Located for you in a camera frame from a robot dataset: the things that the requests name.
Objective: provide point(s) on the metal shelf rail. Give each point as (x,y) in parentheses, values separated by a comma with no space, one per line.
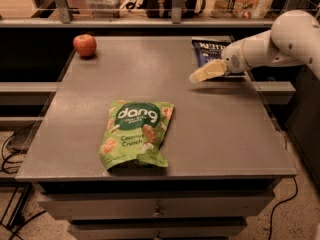
(24,14)

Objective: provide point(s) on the blue Kettle chip bag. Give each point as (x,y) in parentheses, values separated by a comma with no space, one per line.
(207,50)

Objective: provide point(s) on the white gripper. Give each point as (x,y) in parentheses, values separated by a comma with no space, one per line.
(233,57)

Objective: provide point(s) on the colourful snack bag on shelf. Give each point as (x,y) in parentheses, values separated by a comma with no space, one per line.
(242,9)

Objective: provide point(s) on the grey drawer cabinet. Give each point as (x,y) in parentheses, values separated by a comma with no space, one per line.
(169,215)

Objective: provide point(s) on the red apple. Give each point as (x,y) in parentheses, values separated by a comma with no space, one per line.
(85,45)

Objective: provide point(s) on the green Dang chip bag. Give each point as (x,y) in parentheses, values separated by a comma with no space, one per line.
(135,132)

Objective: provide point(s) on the black backpack on shelf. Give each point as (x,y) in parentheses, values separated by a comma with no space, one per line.
(164,8)

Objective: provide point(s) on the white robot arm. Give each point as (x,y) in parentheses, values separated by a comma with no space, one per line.
(294,39)

